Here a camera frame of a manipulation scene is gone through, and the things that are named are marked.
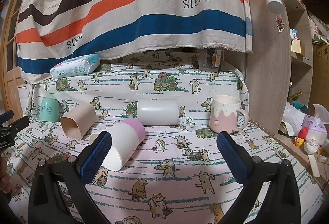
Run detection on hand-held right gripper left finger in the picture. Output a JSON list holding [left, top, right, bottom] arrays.
[[28, 131, 114, 224]]

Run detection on wet wipes pack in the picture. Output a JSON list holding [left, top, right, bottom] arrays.
[[50, 54, 101, 79]]

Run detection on red and yellow toy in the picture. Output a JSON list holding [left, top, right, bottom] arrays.
[[294, 127, 309, 147]]

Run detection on white plastic bag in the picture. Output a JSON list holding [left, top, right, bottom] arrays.
[[281, 102, 306, 137]]

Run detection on striped cloth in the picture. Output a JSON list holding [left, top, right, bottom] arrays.
[[16, 0, 254, 84]]

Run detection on clear storage box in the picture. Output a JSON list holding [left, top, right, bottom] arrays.
[[198, 49, 224, 70]]

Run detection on small beige box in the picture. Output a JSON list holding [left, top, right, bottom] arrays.
[[291, 39, 305, 56]]

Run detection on cardboard box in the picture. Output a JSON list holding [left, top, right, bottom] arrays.
[[312, 44, 329, 101]]

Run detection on bee sticker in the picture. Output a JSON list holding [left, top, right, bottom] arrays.
[[276, 15, 285, 32]]

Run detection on cat-print cloth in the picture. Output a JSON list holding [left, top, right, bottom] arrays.
[[8, 50, 326, 224]]

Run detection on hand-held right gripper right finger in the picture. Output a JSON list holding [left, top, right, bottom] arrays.
[[217, 131, 302, 224]]

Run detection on beige cup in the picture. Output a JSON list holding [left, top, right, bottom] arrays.
[[60, 103, 97, 140]]

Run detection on purple tissue pack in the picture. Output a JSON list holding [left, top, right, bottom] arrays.
[[302, 104, 328, 146]]

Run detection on pink drip-pattern mug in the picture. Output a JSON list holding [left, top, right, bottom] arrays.
[[209, 95, 249, 134]]

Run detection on teal cup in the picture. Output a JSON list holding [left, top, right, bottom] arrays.
[[39, 97, 60, 122]]

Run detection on white hand-held fan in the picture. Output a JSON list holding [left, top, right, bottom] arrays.
[[304, 139, 321, 178]]

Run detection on wooden shelf unit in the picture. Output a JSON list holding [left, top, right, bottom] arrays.
[[242, 0, 329, 137]]

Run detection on white and pink cup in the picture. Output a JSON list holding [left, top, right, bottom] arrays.
[[89, 118, 146, 171]]

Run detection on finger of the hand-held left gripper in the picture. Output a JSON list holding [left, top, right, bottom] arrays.
[[0, 110, 14, 125], [0, 116, 30, 137]]

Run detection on wooden door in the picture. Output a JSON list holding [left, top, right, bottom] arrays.
[[0, 0, 29, 116]]

